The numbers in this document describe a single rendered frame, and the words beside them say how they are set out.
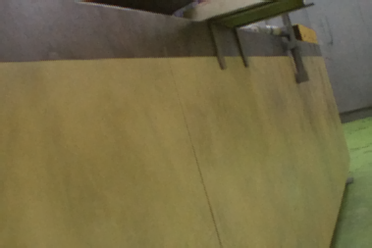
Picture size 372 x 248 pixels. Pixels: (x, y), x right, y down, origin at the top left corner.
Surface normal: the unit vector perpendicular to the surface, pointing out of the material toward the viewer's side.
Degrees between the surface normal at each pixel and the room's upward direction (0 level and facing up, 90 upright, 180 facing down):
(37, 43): 90
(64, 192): 90
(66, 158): 90
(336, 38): 90
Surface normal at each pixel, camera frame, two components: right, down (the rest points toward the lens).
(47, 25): 0.92, -0.25
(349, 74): -0.30, 0.11
